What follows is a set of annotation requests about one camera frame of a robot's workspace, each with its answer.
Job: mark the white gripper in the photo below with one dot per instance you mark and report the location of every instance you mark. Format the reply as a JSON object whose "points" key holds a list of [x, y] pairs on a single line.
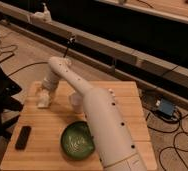
{"points": [[46, 93]]}

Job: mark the white sponge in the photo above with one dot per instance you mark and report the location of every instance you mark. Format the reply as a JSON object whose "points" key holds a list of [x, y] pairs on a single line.
{"points": [[43, 100]]}

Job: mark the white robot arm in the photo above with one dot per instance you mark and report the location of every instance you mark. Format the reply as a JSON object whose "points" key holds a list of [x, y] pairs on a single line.
{"points": [[113, 141]]}

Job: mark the green ceramic bowl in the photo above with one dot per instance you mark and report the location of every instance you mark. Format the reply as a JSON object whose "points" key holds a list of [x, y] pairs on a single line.
{"points": [[76, 141]]}

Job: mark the translucent plastic cup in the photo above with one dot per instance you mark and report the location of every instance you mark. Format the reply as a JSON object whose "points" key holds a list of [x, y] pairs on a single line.
{"points": [[76, 102]]}

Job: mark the white tube bottle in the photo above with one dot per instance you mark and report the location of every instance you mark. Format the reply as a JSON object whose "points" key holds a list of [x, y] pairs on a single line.
{"points": [[111, 92]]}

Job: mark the black remote control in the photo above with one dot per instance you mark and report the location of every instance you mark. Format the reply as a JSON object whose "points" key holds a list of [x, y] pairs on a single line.
{"points": [[23, 138]]}

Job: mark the white object on ledge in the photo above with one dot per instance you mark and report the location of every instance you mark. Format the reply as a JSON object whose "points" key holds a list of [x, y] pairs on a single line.
{"points": [[45, 15]]}

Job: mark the blue power box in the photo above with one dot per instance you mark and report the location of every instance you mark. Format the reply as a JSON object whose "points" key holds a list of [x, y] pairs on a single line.
{"points": [[165, 108]]}

